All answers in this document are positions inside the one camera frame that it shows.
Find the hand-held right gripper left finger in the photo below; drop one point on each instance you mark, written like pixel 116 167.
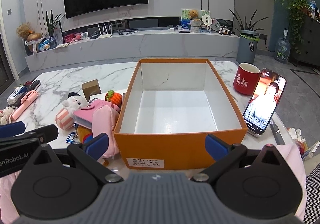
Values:
pixel 96 145

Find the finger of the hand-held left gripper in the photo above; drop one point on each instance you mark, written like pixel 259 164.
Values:
pixel 42 133
pixel 12 129

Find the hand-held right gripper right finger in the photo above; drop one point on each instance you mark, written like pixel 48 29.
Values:
pixel 217 146

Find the duck plush toy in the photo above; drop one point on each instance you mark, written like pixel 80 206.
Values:
pixel 84 134

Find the white plush with striped ball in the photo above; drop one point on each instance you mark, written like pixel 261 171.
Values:
pixel 72 104

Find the orange cardboard box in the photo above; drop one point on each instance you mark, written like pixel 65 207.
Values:
pixel 175 104

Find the small bunny plush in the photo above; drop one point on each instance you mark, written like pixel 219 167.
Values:
pixel 6 115

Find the pink plush toy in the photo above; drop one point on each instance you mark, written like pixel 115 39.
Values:
pixel 105 124

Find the pink selfie stick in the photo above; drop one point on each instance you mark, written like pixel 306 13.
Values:
pixel 25 104

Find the pink card holder wallet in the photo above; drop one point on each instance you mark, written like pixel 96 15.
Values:
pixel 90 114

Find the white and blue box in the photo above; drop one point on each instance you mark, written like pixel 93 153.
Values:
pixel 16 96

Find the white phone stand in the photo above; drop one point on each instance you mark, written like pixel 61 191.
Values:
pixel 260 135

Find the black remote control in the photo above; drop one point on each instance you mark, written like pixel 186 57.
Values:
pixel 31 86

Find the orange knitted toy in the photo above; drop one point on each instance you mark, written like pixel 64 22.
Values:
pixel 114 98

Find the small brown cardboard box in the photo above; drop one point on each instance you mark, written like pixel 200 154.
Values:
pixel 91 91

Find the metal tool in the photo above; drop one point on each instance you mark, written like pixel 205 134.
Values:
pixel 276 131

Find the smartphone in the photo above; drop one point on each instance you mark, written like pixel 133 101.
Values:
pixel 265 104

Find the red mug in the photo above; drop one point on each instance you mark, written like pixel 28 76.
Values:
pixel 246 80

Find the snack packet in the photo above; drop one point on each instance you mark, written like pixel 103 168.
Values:
pixel 44 45

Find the brown mushroom ornament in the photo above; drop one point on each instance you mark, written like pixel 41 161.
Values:
pixel 33 38

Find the pink box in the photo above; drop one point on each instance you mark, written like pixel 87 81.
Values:
pixel 71 38

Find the dried grass bouquet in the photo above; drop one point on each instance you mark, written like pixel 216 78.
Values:
pixel 24 29

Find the green plant in blue vase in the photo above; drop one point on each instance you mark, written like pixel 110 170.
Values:
pixel 52 31

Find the grey trash can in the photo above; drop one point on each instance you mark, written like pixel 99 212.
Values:
pixel 246 48

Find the white desk clock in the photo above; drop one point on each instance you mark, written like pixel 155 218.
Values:
pixel 84 35

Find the houndstooth cloth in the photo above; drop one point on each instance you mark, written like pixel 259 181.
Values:
pixel 313 196

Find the white router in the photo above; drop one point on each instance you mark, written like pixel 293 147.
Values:
pixel 104 34

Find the toy car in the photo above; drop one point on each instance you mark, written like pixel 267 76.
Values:
pixel 226 31

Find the water jug with pump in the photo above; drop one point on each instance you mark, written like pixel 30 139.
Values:
pixel 282 50

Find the round white fan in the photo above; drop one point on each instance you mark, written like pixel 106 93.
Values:
pixel 207 20

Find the long-leaf potted plant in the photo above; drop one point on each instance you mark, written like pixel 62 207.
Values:
pixel 246 20

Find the teddy bear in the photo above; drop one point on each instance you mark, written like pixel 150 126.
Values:
pixel 193 14

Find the green picture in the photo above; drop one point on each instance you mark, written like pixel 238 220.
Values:
pixel 185 15

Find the dark grey cabinet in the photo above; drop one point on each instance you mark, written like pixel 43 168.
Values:
pixel 308 41

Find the pothos plant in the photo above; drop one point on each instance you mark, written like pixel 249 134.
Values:
pixel 295 11

